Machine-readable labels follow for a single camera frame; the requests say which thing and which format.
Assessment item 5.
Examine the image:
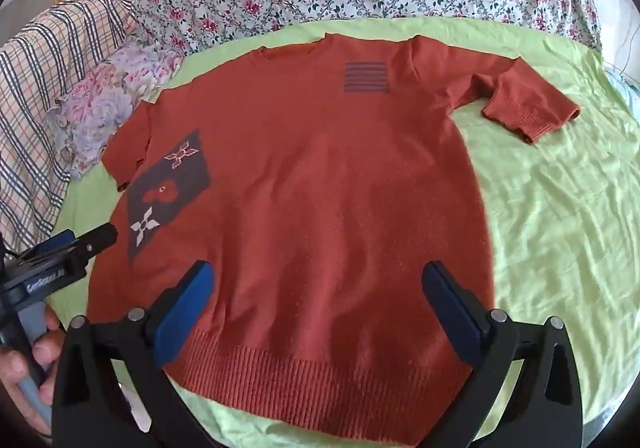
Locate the rust red knit sweater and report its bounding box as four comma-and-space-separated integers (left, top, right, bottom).
88, 35, 579, 445

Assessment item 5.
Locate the left hand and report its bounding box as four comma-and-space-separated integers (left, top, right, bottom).
0, 304, 66, 436

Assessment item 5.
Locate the purple floral pillow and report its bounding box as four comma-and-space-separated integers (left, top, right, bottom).
47, 40, 183, 179

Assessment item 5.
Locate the plaid checked blanket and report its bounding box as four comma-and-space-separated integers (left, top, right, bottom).
1, 0, 134, 252

